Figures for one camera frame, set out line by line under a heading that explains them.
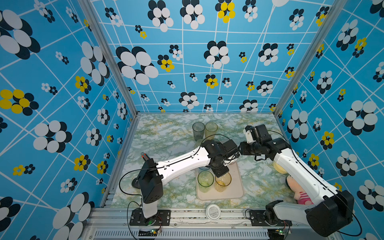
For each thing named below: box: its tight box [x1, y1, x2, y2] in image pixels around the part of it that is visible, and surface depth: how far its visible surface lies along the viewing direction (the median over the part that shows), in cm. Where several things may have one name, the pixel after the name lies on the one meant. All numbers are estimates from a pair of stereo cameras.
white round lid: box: [205, 204, 222, 222], surface depth 71 cm
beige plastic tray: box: [195, 161, 244, 201], surface depth 84 cm
